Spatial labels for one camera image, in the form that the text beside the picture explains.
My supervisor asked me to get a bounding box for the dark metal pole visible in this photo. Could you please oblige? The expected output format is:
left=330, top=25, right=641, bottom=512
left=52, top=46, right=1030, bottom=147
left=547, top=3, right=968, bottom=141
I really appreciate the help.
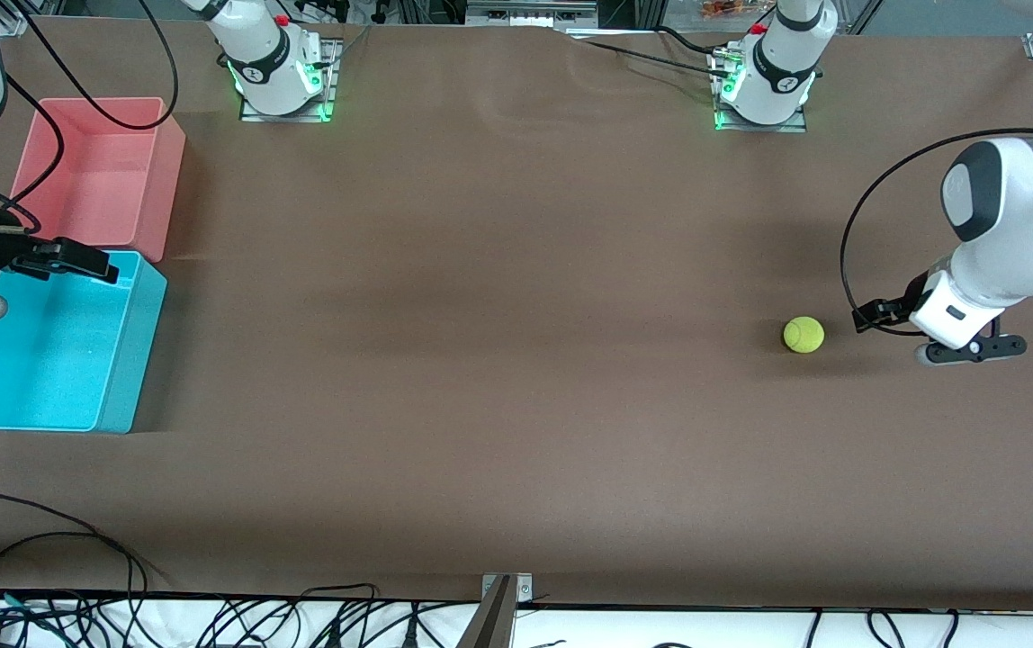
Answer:
left=455, top=576, right=517, bottom=648

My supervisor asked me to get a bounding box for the small metal edge bracket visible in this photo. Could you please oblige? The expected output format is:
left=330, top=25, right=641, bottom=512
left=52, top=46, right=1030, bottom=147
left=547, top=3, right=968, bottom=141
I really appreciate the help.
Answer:
left=481, top=572, right=534, bottom=602

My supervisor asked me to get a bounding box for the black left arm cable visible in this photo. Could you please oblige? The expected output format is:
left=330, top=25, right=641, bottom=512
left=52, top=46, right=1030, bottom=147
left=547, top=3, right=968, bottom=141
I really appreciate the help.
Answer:
left=841, top=108, right=1033, bottom=338

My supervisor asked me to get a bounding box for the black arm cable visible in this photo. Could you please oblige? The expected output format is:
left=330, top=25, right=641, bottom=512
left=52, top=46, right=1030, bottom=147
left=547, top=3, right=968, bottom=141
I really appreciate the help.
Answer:
left=0, top=0, right=180, bottom=226
left=841, top=108, right=1033, bottom=338

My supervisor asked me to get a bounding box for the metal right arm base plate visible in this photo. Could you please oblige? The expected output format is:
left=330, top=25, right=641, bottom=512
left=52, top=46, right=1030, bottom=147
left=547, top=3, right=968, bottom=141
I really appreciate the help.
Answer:
left=239, top=39, right=338, bottom=123

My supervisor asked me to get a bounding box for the aluminium frame rail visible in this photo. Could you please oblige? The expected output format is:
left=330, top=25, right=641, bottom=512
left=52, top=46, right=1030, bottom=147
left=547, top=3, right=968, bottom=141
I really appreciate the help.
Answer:
left=465, top=0, right=600, bottom=30

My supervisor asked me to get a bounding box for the black base cable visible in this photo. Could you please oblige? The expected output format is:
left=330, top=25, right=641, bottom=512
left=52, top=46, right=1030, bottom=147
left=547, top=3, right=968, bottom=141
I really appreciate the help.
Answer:
left=566, top=25, right=733, bottom=80

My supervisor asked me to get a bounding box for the table cover sheet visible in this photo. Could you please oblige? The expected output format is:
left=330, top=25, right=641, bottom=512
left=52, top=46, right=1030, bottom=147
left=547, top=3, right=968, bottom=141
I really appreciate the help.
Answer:
left=0, top=16, right=1033, bottom=615

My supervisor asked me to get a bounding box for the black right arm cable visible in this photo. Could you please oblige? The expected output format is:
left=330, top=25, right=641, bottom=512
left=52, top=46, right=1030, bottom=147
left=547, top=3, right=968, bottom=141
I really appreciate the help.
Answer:
left=0, top=0, right=180, bottom=226

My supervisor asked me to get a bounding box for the yellow tennis ball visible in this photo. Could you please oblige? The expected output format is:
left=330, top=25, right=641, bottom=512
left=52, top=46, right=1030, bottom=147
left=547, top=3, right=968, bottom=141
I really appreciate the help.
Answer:
left=783, top=316, right=825, bottom=355

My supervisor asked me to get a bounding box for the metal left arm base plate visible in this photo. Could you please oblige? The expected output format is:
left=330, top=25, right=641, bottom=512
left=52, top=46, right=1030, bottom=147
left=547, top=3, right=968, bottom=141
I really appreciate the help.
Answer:
left=713, top=49, right=808, bottom=133

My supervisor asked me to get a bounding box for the pink plastic bin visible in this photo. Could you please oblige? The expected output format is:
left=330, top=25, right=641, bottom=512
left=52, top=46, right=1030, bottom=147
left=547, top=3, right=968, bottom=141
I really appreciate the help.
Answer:
left=9, top=96, right=186, bottom=264

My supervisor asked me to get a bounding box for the blue plastic bin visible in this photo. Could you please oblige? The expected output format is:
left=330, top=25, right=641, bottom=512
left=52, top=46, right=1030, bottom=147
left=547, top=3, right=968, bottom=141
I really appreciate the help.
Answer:
left=0, top=250, right=168, bottom=435

